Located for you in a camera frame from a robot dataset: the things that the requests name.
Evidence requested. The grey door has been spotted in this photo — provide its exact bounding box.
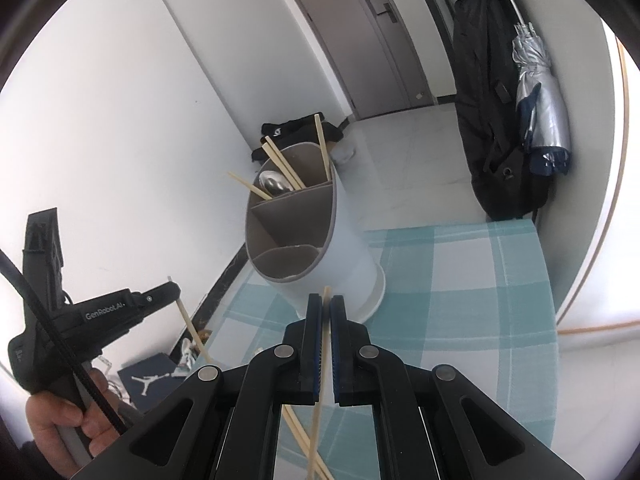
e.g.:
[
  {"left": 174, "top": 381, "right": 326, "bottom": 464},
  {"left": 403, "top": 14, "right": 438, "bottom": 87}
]
[{"left": 275, "top": 0, "right": 436, "bottom": 121}]

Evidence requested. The dark blue shoe box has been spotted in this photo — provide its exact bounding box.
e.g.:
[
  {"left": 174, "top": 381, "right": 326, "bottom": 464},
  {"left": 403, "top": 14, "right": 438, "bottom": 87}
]
[{"left": 117, "top": 353, "right": 189, "bottom": 414}]

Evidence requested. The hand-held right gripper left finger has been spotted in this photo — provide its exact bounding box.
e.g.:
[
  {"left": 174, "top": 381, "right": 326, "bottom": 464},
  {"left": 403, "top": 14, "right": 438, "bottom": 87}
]
[{"left": 70, "top": 294, "right": 323, "bottom": 480}]

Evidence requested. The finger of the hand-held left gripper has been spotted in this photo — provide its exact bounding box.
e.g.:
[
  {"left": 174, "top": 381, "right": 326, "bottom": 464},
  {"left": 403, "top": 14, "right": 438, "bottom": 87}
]
[{"left": 127, "top": 282, "right": 182, "bottom": 317}]

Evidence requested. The person's left hand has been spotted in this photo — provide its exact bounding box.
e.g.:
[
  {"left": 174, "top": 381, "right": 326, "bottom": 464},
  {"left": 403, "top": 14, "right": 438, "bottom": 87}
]
[{"left": 25, "top": 367, "right": 138, "bottom": 461}]

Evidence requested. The white patterned cloth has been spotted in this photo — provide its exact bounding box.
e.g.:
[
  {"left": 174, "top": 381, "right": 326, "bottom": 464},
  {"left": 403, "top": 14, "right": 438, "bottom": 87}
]
[{"left": 177, "top": 337, "right": 207, "bottom": 377}]

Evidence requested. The black backpack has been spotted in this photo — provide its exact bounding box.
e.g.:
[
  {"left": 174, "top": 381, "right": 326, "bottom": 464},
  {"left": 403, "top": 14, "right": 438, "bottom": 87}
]
[{"left": 452, "top": 0, "right": 552, "bottom": 222}]

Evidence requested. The black clothing heap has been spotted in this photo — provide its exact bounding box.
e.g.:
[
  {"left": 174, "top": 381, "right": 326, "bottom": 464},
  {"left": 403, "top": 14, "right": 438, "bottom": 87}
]
[{"left": 250, "top": 116, "right": 344, "bottom": 164}]

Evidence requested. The orange cable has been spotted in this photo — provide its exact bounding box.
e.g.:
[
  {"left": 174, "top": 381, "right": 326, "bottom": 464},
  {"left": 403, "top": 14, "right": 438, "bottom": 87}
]
[{"left": 557, "top": 321, "right": 640, "bottom": 337}]

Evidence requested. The teal plaid tablecloth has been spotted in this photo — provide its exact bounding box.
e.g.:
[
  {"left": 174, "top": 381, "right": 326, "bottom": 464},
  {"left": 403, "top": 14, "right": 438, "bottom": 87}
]
[{"left": 202, "top": 220, "right": 559, "bottom": 480}]

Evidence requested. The white grey utensil holder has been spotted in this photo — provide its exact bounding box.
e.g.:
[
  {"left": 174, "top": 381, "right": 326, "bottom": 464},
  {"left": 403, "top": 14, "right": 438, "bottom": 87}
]
[{"left": 245, "top": 142, "right": 387, "bottom": 325}]

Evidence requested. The silver folded umbrella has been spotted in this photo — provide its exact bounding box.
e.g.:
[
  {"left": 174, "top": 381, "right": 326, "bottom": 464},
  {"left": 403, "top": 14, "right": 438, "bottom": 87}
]
[{"left": 487, "top": 0, "right": 572, "bottom": 177}]

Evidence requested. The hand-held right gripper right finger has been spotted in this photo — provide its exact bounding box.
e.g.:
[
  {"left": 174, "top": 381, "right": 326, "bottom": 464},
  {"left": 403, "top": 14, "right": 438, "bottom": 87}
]
[{"left": 330, "top": 295, "right": 586, "bottom": 480}]

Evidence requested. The metal spoon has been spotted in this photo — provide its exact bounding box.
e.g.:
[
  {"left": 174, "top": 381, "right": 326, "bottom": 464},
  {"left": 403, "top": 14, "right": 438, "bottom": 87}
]
[{"left": 257, "top": 171, "right": 294, "bottom": 199}]

